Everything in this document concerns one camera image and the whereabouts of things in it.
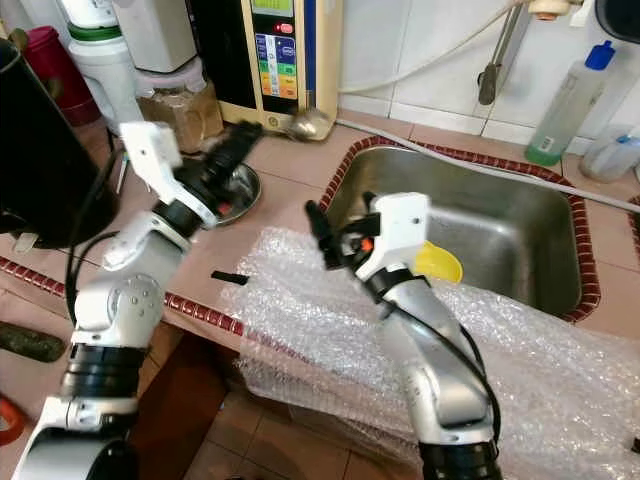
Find orange hose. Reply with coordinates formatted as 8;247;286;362
0;395;29;446

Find grey hanging metal utensil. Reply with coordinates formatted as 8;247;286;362
478;0;531;107

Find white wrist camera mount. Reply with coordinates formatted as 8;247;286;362
355;192;431;281
118;121;211;226

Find yellow plastic cup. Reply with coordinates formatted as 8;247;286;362
415;240;464;285

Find maroon bottle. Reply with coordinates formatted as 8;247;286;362
20;27;101;128

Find black hanging pan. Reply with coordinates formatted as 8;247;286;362
595;0;640;43

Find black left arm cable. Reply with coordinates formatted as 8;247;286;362
63;232;106;299

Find metal spoon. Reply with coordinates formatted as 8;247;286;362
285;107;336;142

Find clear bottle with blue cap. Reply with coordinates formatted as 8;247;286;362
523;40;616;168

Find clear bubble wrap sheet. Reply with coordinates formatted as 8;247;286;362
222;226;640;480

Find thin white tube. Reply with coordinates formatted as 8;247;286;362
338;0;531;96

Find green handled metal tongs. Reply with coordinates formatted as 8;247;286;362
112;150;131;196

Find large stainless steel sink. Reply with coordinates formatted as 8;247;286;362
318;135;603;323

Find jar of brown powder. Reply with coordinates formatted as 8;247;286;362
135;60;226;153

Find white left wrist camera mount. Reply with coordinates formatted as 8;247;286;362
118;121;211;226

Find white water filter canister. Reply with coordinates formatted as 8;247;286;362
60;0;146;139

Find white box appliance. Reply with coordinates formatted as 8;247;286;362
110;0;199;73

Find beige water ionizer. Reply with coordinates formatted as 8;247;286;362
188;0;346;134

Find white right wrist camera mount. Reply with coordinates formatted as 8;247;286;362
355;192;431;281

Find dark green oblong object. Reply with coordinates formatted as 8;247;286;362
0;322;66;363

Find clear plastic jug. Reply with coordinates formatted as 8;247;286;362
578;125;640;183

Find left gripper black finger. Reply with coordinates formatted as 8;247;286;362
225;121;266;176
208;122;249;166

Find beige wall hook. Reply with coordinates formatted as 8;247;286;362
528;0;586;21

